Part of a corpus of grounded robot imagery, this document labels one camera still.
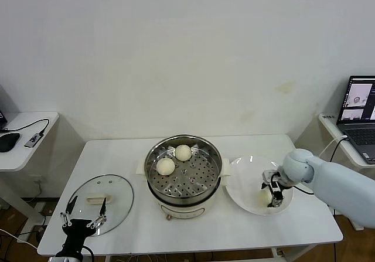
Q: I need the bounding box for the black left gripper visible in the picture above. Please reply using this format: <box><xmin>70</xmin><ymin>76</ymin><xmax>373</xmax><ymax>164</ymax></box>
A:
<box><xmin>60</xmin><ymin>196</ymin><xmax>108</xmax><ymax>253</ymax></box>

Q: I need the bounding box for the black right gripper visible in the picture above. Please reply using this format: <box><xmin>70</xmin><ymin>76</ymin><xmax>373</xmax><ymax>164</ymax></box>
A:
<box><xmin>267</xmin><ymin>173</ymin><xmax>285</xmax><ymax>209</ymax></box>

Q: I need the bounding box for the glass lid cream handle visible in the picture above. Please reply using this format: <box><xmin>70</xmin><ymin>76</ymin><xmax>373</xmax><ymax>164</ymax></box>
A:
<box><xmin>66</xmin><ymin>173</ymin><xmax>135</xmax><ymax>237</ymax></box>

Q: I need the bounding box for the white steamed baozi bun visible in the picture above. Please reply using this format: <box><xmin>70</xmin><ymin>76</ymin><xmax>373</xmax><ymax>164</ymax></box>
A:
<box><xmin>156</xmin><ymin>158</ymin><xmax>176</xmax><ymax>176</ymax></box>
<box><xmin>256</xmin><ymin>190</ymin><xmax>274</xmax><ymax>207</ymax></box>
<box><xmin>175</xmin><ymin>144</ymin><xmax>193</xmax><ymax>162</ymax></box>

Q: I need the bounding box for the perforated steel steamer basket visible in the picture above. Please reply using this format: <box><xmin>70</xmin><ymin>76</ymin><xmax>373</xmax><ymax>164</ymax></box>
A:
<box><xmin>145</xmin><ymin>134</ymin><xmax>223</xmax><ymax>206</ymax></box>

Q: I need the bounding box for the white round plate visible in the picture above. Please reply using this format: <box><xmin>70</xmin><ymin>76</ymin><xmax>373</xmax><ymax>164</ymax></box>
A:
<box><xmin>225</xmin><ymin>155</ymin><xmax>295</xmax><ymax>217</ymax></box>

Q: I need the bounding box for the grey usb hub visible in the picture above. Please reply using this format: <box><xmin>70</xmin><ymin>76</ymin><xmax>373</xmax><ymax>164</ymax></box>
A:
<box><xmin>25</xmin><ymin>132</ymin><xmax>45</xmax><ymax>149</ymax></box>

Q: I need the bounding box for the white side table with mouse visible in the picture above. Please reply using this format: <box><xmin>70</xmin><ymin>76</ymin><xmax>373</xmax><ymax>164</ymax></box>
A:
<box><xmin>0</xmin><ymin>111</ymin><xmax>60</xmax><ymax>242</ymax></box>

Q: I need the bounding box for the cream electric cooking pot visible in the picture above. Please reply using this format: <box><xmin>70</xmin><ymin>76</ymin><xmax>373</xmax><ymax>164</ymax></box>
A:
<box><xmin>135</xmin><ymin>158</ymin><xmax>231</xmax><ymax>222</ymax></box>

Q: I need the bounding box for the white side table with label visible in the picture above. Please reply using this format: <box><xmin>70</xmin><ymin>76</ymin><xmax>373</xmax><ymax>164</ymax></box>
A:
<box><xmin>318</xmin><ymin>114</ymin><xmax>375</xmax><ymax>232</ymax></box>

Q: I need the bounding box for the black computer mouse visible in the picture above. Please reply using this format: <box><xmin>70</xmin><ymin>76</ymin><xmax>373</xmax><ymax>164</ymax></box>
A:
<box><xmin>0</xmin><ymin>132</ymin><xmax>21</xmax><ymax>153</ymax></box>

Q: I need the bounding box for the grey open laptop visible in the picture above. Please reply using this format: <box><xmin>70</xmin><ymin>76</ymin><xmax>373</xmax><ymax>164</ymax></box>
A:
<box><xmin>336</xmin><ymin>75</ymin><xmax>375</xmax><ymax>165</ymax></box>

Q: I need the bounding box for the dark screen device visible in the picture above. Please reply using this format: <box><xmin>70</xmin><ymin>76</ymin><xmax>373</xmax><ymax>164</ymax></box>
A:
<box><xmin>0</xmin><ymin>99</ymin><xmax>9</xmax><ymax>132</ymax></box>

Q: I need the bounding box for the white floor cable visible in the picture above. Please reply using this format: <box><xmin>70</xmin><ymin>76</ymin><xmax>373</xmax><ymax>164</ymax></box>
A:
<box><xmin>0</xmin><ymin>228</ymin><xmax>39</xmax><ymax>250</ymax></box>

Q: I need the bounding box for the white laptop cable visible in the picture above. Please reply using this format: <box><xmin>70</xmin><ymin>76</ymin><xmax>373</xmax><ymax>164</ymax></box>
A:
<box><xmin>318</xmin><ymin>135</ymin><xmax>349</xmax><ymax>159</ymax></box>

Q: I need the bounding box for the black hub cable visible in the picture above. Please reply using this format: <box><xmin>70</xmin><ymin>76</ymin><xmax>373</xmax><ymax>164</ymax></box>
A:
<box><xmin>0</xmin><ymin>118</ymin><xmax>50</xmax><ymax>139</ymax></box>

